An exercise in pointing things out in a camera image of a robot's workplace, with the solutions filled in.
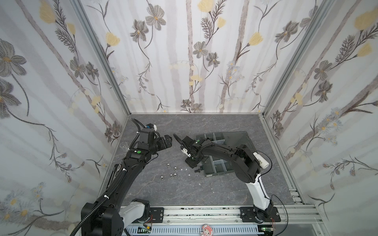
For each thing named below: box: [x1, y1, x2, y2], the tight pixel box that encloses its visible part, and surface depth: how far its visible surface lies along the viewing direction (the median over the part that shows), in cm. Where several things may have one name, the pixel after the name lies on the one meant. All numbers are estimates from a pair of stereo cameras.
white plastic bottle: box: [252, 151, 270, 170], surface depth 90 cm
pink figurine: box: [200, 224, 214, 236], surface depth 69 cm
